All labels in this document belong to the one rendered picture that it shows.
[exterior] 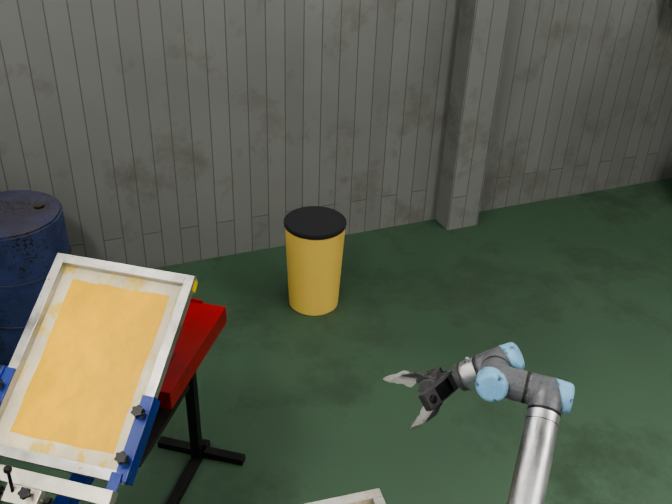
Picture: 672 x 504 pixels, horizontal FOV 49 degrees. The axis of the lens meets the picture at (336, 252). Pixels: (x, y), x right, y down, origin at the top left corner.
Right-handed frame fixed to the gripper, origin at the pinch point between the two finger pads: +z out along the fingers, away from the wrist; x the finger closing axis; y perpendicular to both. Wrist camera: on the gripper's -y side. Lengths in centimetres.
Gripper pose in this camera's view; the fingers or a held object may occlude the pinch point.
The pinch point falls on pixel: (394, 405)
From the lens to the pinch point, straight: 198.6
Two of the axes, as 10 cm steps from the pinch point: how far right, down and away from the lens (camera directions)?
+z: -8.2, 4.1, 4.0
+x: -4.7, -8.8, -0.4
